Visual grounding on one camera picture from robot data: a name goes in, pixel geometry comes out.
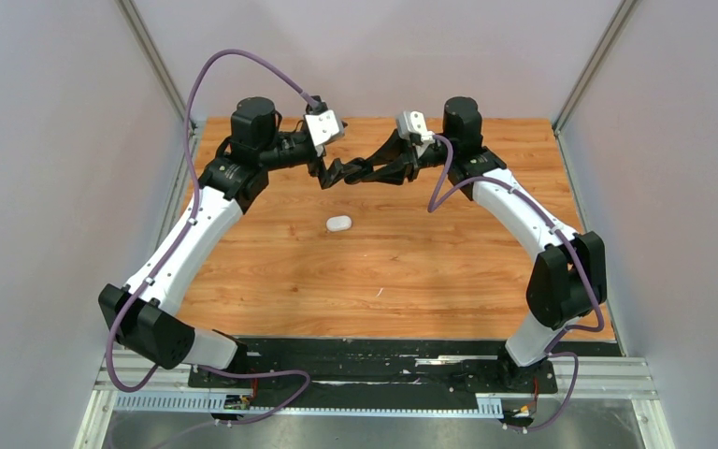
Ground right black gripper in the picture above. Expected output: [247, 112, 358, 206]
[361, 129, 456, 184]

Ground white earbud charging case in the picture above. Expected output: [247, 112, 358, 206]
[325, 215, 352, 233]

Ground black earbud charging case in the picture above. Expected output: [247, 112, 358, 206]
[343, 166, 374, 185]

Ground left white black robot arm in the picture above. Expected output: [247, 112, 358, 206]
[98, 97, 346, 392]

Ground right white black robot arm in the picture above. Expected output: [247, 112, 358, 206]
[347, 96, 607, 391]

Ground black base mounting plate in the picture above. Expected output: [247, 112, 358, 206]
[188, 338, 558, 410]

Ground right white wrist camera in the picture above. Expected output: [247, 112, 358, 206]
[395, 110, 435, 147]

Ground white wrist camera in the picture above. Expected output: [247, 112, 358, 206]
[304, 109, 345, 157]
[395, 110, 435, 147]

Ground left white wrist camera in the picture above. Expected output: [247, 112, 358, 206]
[304, 109, 345, 157]

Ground left aluminium corner post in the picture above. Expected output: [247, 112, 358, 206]
[115, 0, 197, 137]

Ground aluminium corner post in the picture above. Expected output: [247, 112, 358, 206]
[115, 0, 197, 137]
[552, 0, 640, 137]

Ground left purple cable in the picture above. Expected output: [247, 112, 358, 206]
[104, 49, 323, 427]

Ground right aluminium corner post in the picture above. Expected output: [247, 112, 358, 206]
[552, 0, 640, 137]

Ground aluminium front rail frame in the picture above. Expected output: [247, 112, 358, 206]
[74, 356, 673, 448]

